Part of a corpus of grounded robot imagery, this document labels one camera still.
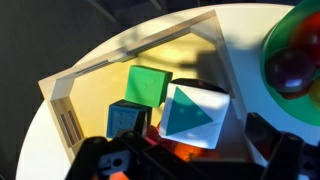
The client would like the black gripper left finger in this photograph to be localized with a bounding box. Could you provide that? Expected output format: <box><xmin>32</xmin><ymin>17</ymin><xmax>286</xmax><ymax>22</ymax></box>
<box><xmin>64</xmin><ymin>129</ymin><xmax>214</xmax><ymax>180</ymax></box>

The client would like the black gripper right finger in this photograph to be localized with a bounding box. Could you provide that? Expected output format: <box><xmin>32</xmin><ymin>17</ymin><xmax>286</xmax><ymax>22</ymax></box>
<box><xmin>244</xmin><ymin>112</ymin><xmax>320</xmax><ymax>180</ymax></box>

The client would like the red block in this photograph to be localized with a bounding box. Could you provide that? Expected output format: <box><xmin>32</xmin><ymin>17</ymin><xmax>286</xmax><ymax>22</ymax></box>
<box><xmin>145</xmin><ymin>124</ymin><xmax>178</xmax><ymax>150</ymax></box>

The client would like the dark blue block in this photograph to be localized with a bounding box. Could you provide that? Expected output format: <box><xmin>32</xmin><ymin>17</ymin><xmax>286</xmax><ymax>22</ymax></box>
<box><xmin>105</xmin><ymin>99</ymin><xmax>153</xmax><ymax>139</ymax></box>

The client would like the green block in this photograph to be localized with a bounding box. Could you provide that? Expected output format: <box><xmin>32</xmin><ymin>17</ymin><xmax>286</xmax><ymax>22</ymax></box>
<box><xmin>124</xmin><ymin>64</ymin><xmax>174</xmax><ymax>109</ymax></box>

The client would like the wooden tray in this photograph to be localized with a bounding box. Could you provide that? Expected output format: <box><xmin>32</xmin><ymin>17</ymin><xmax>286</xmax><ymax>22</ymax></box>
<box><xmin>37</xmin><ymin>9</ymin><xmax>254</xmax><ymax>164</ymax></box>

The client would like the orange toy fruit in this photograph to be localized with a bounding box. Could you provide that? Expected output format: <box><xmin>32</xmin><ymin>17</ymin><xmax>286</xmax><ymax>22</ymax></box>
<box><xmin>173</xmin><ymin>142</ymin><xmax>214</xmax><ymax>163</ymax></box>

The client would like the dark purple toy plum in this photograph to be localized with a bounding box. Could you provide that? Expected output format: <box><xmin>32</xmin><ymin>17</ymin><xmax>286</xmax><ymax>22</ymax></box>
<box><xmin>264</xmin><ymin>47</ymin><xmax>316</xmax><ymax>94</ymax></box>

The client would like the green plastic bowl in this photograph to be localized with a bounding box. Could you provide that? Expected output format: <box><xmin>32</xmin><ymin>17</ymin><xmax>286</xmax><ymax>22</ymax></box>
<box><xmin>260</xmin><ymin>0</ymin><xmax>320</xmax><ymax>127</ymax></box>

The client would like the red toy tomato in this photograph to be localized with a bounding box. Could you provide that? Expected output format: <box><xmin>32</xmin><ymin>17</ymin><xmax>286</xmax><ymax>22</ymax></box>
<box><xmin>289</xmin><ymin>11</ymin><xmax>320</xmax><ymax>66</ymax></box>

